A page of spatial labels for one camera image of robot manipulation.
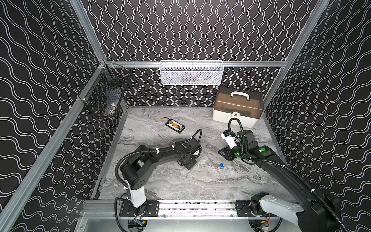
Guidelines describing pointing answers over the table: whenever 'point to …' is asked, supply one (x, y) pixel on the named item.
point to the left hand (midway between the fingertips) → (190, 161)
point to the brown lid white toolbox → (246, 106)
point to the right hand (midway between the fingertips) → (222, 149)
